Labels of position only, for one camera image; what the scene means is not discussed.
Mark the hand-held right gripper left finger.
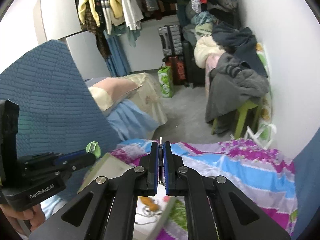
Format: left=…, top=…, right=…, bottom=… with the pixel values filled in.
left=30, top=141, right=160, bottom=240

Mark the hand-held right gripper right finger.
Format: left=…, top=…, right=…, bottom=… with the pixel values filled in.
left=164, top=141, right=292, bottom=240

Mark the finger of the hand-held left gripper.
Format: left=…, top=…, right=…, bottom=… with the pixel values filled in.
left=24, top=149, right=88, bottom=167
left=56, top=154, right=97, bottom=178

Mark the green hair clip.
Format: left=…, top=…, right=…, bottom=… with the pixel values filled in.
left=86, top=141, right=101, bottom=156

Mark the silver metal clip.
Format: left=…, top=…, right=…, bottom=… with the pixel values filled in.
left=158, top=136, right=165, bottom=185

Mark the grey-green cardboard box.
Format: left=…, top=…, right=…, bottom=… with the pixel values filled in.
left=77, top=152, right=177, bottom=240

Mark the orange gourd pendant with tassel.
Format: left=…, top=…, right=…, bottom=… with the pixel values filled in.
left=140, top=196, right=160, bottom=210

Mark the white cord bracelet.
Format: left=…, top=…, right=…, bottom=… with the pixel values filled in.
left=136, top=200, right=165, bottom=224

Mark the person's left hand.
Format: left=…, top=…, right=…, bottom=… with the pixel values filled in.
left=0, top=201, right=46, bottom=233

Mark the light blue bedsheet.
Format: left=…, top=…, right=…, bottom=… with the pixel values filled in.
left=105, top=99, right=159, bottom=140

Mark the colourful striped blanket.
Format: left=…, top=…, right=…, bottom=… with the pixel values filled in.
left=110, top=139, right=299, bottom=240

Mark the beige bed cover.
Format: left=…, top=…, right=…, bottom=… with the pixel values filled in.
left=125, top=72, right=168, bottom=125

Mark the blue quilted cushion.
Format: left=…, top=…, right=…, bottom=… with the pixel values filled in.
left=0, top=39, right=123, bottom=198
left=291, top=130, right=320, bottom=240

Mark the green shopping bag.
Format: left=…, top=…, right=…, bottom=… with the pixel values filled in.
left=157, top=65, right=175, bottom=98

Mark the pink pillow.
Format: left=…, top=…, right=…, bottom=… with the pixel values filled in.
left=87, top=77, right=143, bottom=110

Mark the red suitcase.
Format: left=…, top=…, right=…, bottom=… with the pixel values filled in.
left=165, top=56, right=187, bottom=85

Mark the green plastic stool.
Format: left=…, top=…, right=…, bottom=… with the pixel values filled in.
left=211, top=99, right=262, bottom=139

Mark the grey hooded sweatshirt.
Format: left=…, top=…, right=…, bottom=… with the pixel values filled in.
left=205, top=53, right=270, bottom=134

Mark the blue curtain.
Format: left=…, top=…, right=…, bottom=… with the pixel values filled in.
left=105, top=36, right=132, bottom=78

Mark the fruit print board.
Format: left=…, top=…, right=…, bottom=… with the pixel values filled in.
left=255, top=42, right=274, bottom=148

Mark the cream fluffy coat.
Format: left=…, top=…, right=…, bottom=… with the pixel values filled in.
left=194, top=36, right=225, bottom=68

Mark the teal garment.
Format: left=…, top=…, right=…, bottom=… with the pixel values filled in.
left=104, top=24, right=142, bottom=48

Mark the brown plaid garment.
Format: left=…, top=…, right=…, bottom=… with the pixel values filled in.
left=84, top=2, right=112, bottom=59

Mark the navy jacket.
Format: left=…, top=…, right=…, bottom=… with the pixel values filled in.
left=212, top=22, right=268, bottom=78

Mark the white cabinet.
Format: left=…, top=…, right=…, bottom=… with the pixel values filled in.
left=37, top=0, right=83, bottom=42

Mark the white shirt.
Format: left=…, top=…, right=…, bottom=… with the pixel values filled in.
left=117, top=0, right=144, bottom=30

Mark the yellow hoodie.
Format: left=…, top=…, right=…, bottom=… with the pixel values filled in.
left=78, top=0, right=100, bottom=25
left=107, top=0, right=124, bottom=25

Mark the white striped sweater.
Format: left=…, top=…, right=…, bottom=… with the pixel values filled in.
left=98, top=0, right=113, bottom=34

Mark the white bag handle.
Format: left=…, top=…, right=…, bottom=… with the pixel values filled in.
left=244, top=124, right=277, bottom=150

